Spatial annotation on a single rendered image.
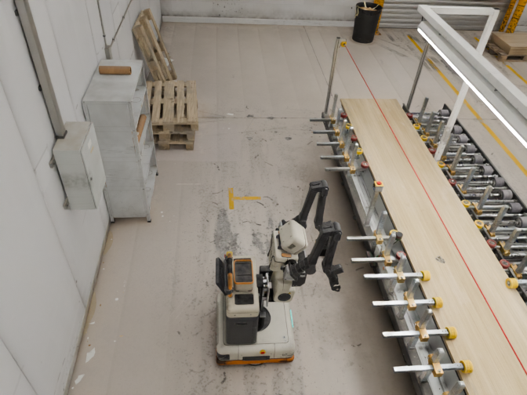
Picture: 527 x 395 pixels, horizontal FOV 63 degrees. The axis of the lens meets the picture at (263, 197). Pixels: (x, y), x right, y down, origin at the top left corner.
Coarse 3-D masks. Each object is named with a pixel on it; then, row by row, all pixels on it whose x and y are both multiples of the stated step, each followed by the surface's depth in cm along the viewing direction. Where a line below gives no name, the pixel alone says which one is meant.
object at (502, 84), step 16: (432, 16) 343; (496, 16) 371; (448, 32) 319; (464, 48) 298; (480, 48) 389; (480, 64) 280; (496, 80) 264; (464, 96) 421; (512, 96) 250; (448, 128) 444
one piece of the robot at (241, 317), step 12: (228, 252) 350; (228, 264) 331; (228, 276) 323; (228, 288) 323; (228, 300) 329; (240, 300) 329; (252, 300) 330; (228, 312) 325; (240, 312) 326; (252, 312) 327; (264, 312) 358; (228, 324) 336; (240, 324) 337; (252, 324) 338; (228, 336) 347; (240, 336) 348; (252, 336) 350
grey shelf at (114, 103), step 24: (96, 72) 435; (144, 72) 472; (96, 96) 399; (120, 96) 402; (96, 120) 406; (120, 120) 408; (120, 144) 426; (144, 144) 524; (120, 168) 445; (144, 168) 490; (120, 192) 466; (144, 192) 469; (120, 216) 489; (144, 216) 492
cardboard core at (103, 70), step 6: (102, 66) 429; (108, 66) 430; (114, 66) 430; (120, 66) 431; (126, 66) 432; (102, 72) 429; (108, 72) 430; (114, 72) 430; (120, 72) 431; (126, 72) 431
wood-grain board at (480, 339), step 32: (384, 128) 510; (384, 160) 462; (416, 160) 465; (384, 192) 421; (416, 192) 424; (448, 192) 427; (416, 224) 390; (448, 224) 392; (416, 256) 361; (448, 256) 363; (480, 256) 365; (448, 288) 338; (512, 288) 341; (448, 320) 316; (480, 320) 318; (512, 320) 319; (480, 352) 298; (512, 352) 299; (480, 384) 281; (512, 384) 282
